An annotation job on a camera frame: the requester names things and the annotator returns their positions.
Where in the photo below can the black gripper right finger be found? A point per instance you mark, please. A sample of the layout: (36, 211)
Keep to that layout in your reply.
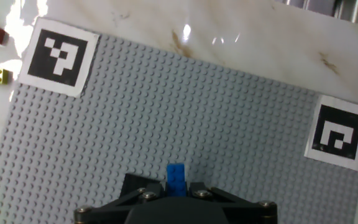
(250, 213)

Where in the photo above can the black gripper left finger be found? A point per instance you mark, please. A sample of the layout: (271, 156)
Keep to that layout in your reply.
(104, 214)

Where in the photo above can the blue Lego brick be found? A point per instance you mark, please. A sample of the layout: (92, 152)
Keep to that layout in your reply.
(176, 179)

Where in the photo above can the grey Lego baseplate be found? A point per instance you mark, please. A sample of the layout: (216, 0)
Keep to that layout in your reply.
(197, 109)

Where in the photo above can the black white fiducial marker tag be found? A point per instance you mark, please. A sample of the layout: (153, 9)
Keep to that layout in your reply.
(325, 118)
(42, 56)

